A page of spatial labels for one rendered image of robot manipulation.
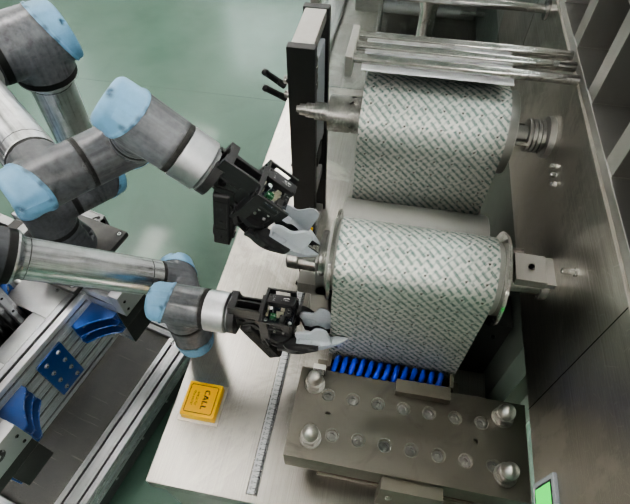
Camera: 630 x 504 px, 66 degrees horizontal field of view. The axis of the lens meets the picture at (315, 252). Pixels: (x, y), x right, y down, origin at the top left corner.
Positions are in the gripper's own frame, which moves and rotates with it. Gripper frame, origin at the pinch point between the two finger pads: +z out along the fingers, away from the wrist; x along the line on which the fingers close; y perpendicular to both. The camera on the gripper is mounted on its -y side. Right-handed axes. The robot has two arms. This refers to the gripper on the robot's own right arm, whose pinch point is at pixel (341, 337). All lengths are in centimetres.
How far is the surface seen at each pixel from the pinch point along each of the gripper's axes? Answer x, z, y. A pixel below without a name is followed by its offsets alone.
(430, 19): 76, 9, 20
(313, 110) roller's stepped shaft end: 30.0, -10.7, 25.2
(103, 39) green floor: 265, -212, -109
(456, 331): -0.3, 18.3, 8.8
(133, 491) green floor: -16, -67, -109
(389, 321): -0.2, 7.6, 8.5
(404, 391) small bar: -6.2, 12.3, -4.3
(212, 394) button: -8.6, -24.1, -16.6
